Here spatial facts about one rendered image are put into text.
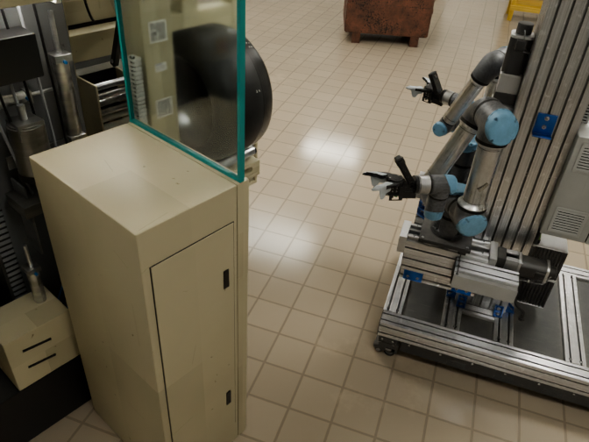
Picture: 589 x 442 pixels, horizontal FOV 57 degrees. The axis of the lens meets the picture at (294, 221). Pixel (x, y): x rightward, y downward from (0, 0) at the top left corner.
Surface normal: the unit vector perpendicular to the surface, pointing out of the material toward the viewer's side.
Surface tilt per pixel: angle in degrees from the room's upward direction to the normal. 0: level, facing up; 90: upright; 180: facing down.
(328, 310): 0
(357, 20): 90
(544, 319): 0
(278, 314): 0
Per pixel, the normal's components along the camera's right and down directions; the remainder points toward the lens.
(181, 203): 0.06, -0.81
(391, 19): -0.05, 0.58
